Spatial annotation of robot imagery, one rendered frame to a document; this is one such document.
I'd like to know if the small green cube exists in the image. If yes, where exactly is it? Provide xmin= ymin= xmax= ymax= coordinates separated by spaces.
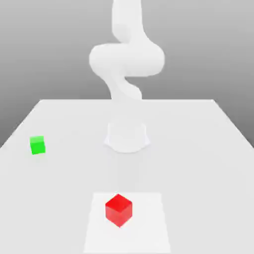
xmin=29 ymin=135 xmax=47 ymax=156

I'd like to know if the small red cube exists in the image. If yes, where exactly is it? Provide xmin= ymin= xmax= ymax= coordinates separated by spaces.
xmin=105 ymin=193 xmax=133 ymax=228

